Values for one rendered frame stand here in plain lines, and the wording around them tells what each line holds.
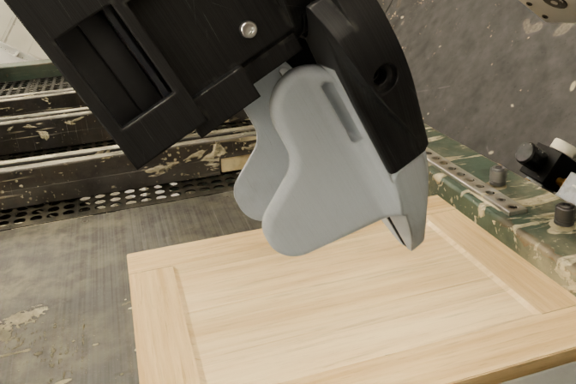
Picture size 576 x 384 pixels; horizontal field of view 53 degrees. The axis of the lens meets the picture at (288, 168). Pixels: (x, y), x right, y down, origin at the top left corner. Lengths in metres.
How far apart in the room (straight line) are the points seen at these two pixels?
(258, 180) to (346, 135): 0.05
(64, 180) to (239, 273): 0.44
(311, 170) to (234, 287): 0.56
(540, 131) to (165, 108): 2.05
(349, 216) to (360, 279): 0.55
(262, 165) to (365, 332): 0.46
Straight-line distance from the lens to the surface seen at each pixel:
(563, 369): 0.61
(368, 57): 0.16
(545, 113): 2.21
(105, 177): 1.09
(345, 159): 0.19
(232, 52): 0.16
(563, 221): 0.82
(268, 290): 0.73
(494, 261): 0.80
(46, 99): 1.60
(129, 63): 0.16
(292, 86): 0.18
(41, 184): 1.10
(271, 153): 0.22
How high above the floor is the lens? 1.50
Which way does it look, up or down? 25 degrees down
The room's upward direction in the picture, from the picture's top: 64 degrees counter-clockwise
